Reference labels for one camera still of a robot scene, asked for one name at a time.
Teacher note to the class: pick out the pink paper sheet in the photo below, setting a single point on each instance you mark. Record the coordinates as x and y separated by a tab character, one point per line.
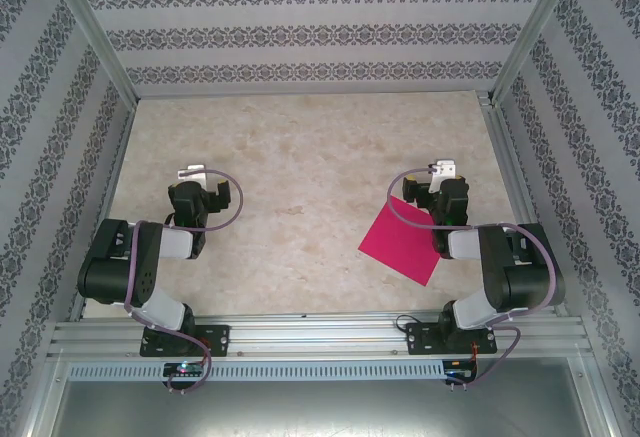
400	247

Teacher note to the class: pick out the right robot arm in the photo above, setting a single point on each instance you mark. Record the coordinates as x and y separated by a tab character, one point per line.
465	244

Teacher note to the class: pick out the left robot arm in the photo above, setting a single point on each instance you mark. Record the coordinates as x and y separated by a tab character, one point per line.
175	244

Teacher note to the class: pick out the grey metal sheet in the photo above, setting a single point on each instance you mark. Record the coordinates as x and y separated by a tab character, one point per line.
320	412

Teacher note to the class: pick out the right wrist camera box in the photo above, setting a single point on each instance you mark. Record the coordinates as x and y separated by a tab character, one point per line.
445	169

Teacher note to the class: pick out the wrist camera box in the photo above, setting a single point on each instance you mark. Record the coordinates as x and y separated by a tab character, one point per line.
195	173
445	169

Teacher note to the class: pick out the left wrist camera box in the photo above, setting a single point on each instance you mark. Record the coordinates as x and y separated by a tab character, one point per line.
195	173

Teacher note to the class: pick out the aluminium side rail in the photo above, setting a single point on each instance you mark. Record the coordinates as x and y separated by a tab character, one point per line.
512	182
104	207

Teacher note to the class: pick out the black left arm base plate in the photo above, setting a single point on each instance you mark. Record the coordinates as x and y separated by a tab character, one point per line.
217	339

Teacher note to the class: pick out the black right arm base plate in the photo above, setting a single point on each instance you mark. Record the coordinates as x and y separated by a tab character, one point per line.
420	339

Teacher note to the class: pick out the aluminium frame post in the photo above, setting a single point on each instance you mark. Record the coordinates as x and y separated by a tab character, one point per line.
96	32
535	32

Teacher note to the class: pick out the aluminium mounting rail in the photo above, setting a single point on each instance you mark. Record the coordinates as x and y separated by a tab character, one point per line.
320	337

